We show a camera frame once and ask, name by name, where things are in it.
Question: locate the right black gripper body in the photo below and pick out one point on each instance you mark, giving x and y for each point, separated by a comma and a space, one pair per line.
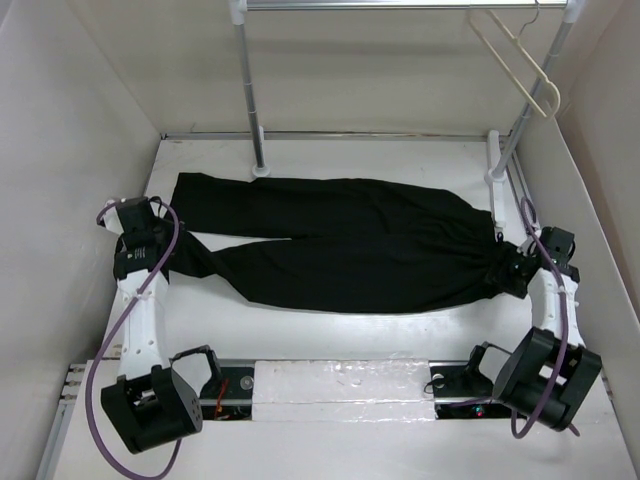
505, 269

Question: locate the aluminium side rail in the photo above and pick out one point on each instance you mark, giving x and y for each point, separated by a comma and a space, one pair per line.
61, 421
516, 189

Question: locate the left aluminium side rail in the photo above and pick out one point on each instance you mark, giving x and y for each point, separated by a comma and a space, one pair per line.
61, 421

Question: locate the right aluminium side rail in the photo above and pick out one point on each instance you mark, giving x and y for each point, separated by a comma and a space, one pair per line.
516, 189

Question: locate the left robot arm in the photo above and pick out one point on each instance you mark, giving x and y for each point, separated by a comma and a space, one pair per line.
150, 404

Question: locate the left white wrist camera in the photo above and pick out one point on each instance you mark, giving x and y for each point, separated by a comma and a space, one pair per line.
108, 217

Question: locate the metal clothes rack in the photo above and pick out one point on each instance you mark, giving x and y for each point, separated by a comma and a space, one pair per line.
542, 99

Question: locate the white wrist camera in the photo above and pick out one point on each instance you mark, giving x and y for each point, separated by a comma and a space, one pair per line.
530, 248
108, 217

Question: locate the black trousers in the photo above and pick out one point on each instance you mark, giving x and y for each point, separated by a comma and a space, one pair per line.
341, 245

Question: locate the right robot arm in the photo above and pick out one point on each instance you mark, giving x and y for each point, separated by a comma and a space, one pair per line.
548, 376

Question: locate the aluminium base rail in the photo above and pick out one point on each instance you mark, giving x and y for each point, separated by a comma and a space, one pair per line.
352, 391

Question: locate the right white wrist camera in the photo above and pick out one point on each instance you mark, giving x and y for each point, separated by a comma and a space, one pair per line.
530, 248

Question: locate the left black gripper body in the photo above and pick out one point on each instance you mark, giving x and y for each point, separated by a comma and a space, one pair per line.
180, 234

